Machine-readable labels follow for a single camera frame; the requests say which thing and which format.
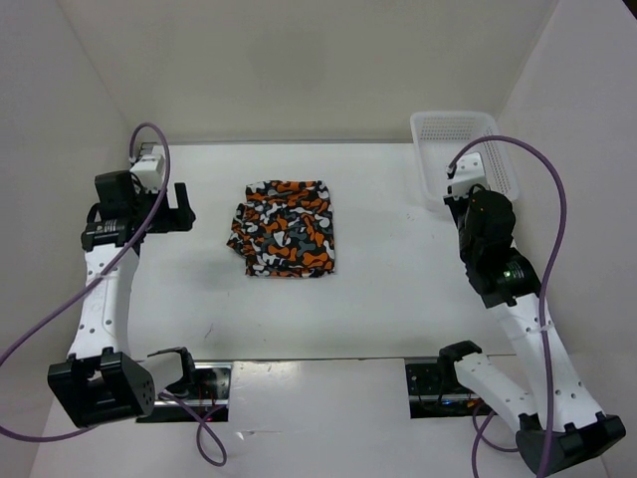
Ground orange camouflage shorts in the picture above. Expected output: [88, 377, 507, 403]
[227, 180, 335, 279]

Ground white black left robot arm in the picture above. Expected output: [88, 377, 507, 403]
[47, 170, 199, 428]

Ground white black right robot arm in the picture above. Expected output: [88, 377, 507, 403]
[436, 185, 626, 477]

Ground white plastic basket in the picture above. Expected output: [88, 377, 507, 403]
[410, 111, 520, 213]

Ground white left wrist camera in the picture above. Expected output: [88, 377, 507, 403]
[130, 153, 165, 193]

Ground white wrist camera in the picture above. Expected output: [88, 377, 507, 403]
[130, 153, 165, 193]
[446, 152, 489, 197]

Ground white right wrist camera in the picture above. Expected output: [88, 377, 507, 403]
[446, 152, 489, 197]

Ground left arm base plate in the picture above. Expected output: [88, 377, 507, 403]
[135, 360, 233, 424]

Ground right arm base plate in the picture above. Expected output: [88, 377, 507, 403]
[404, 358, 482, 419]

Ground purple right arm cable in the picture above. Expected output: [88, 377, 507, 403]
[445, 134, 568, 478]

